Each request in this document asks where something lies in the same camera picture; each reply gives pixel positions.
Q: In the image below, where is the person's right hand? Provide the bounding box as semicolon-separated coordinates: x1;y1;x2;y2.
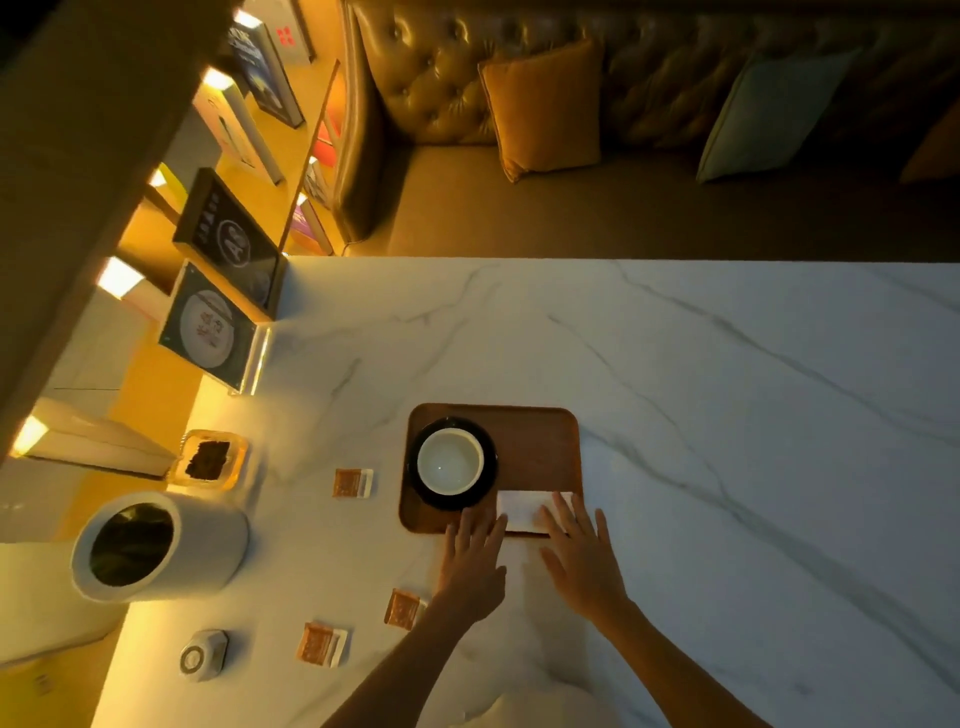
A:
535;491;630;621

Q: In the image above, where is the yellow wooden bookshelf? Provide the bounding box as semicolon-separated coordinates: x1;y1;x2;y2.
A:
0;0;350;728

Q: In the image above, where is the pink book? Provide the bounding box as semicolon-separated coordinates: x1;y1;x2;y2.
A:
289;192;336;257

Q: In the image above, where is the white flat book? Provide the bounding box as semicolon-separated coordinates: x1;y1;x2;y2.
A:
9;396;179;479

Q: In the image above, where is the black book with round emblem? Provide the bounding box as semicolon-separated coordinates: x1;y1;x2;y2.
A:
172;168;288;322

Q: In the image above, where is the clear acrylic sign stand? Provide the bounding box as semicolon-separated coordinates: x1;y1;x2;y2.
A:
158;259;272;396

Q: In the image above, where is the white ceramic cup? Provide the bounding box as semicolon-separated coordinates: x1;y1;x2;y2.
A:
416;427;486;497

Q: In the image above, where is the pale green cushion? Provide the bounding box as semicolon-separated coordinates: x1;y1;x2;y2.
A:
696;48;862;185

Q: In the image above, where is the person's left hand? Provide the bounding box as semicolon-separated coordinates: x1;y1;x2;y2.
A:
437;508;510;625

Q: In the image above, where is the person's right forearm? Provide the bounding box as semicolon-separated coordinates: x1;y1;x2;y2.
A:
586;596;774;728

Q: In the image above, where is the brown tufted leather sofa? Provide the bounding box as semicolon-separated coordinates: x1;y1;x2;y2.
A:
332;0;960;263

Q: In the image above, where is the dark blue upright book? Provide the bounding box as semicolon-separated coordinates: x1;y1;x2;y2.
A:
227;9;306;129

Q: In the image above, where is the small white call button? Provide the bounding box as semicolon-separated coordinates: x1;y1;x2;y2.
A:
178;629;229;683

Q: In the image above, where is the orange square cushion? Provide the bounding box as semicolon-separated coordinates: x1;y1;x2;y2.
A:
477;36;606;184

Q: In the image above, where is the glass dish with brown contents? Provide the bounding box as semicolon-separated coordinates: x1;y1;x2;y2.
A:
168;429;249;492

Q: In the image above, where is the person's left forearm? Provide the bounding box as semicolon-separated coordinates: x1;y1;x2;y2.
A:
321;603;492;728

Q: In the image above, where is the brown wooden tray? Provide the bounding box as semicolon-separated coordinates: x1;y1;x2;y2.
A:
398;402;585;537

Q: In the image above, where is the white book with red squares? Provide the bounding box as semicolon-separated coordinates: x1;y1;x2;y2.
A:
243;0;317;66

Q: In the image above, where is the person's white clothing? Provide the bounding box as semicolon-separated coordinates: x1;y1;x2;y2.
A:
459;684;620;728

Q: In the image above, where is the white cylindrical bin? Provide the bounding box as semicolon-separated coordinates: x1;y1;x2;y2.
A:
70;491;250;605

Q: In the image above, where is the black round saucer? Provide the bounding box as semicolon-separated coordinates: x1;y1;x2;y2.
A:
405;417;500;513

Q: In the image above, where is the yellow book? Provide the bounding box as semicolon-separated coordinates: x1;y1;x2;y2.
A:
147;162;189;225

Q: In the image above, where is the white upright book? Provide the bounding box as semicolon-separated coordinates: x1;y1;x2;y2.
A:
192;66;285;186

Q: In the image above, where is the white folded napkin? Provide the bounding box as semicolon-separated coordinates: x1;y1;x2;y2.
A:
496;490;575;535

